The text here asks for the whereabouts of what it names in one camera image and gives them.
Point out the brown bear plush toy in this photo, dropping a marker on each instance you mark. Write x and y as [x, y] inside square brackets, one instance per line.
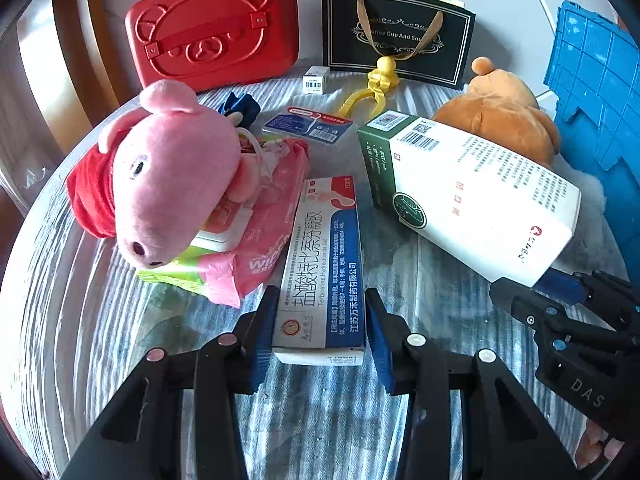
[500, 110]

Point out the pink wet wipes pack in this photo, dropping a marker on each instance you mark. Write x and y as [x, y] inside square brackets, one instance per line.
[260, 255]

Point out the person's right hand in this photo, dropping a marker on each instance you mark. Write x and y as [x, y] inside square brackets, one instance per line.
[595, 447]

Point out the cream bear plush blue dress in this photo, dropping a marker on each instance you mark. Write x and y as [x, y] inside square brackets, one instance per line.
[240, 107]

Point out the blue plastic crate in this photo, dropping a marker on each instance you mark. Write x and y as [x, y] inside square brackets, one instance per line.
[600, 110]

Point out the white blue medicine box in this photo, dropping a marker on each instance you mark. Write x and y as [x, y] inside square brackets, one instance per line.
[320, 270]

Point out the red bear-embossed carry case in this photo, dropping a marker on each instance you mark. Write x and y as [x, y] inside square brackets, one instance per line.
[215, 25]

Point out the green and white carton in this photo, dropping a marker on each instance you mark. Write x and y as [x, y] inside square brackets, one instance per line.
[480, 210]

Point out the grey fluffy plush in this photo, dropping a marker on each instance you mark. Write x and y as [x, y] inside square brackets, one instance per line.
[587, 185]

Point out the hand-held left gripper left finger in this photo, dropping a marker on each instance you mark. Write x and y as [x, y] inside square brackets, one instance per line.
[262, 330]

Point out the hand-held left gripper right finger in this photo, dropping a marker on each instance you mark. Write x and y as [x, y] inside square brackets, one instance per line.
[377, 340]

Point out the black paper gift bag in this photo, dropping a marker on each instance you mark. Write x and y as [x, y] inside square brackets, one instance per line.
[440, 55]

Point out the clear plastic blue-label box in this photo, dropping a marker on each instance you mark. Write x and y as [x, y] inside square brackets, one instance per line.
[305, 125]

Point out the small white barcode box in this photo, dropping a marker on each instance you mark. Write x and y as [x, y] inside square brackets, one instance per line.
[315, 82]

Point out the pink pig plush toy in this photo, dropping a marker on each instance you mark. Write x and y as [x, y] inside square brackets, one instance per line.
[170, 185]

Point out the wooden chair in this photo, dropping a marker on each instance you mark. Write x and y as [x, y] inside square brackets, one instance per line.
[70, 35]

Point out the yellow duck clip tongs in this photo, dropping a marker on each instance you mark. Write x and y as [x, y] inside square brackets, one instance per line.
[382, 80]

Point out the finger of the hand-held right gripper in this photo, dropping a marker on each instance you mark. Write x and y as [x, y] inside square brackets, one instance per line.
[567, 282]
[520, 300]

